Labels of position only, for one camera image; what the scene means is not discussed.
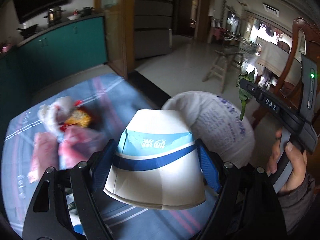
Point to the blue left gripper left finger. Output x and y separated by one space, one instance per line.
101 165

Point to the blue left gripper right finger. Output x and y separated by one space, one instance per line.
209 164

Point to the red yellow snack wrapper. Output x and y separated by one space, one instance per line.
79 117

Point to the crushed white blue paper cup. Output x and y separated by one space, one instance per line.
156 164

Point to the green vegetable leaf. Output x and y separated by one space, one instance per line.
244 96

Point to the clear plastic bag red print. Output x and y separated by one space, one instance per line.
53 116

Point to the white printed trash bag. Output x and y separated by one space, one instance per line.
216 121

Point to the teal kitchen cabinets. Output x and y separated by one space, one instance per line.
52 55

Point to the person's right hand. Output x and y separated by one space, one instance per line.
297 160

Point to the pink white plastic bag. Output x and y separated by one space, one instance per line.
78 145

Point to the blue plaid tablecloth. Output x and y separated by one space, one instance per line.
114 102

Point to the wooden chair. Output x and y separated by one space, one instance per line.
287 67

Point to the wooden stool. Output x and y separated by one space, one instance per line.
227 57

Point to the white bowl on counter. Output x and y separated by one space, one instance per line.
74 17

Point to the black wok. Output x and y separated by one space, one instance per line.
30 31

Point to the steel cooking pot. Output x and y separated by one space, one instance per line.
54 15

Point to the grey refrigerator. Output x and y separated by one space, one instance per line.
152 28

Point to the wooden glass door frame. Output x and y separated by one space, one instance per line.
119 33

